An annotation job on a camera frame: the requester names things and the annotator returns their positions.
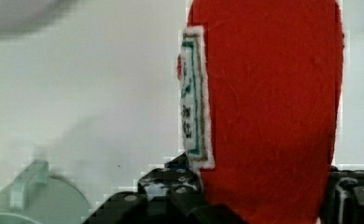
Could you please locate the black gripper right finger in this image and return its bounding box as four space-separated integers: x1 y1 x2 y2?
320 166 364 224

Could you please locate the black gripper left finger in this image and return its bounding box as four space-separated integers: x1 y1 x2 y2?
82 154 245 224

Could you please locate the red plush ketchup bottle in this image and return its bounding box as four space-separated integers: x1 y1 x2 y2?
187 0 343 224

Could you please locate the grey round plate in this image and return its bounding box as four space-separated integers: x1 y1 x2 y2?
0 0 81 39

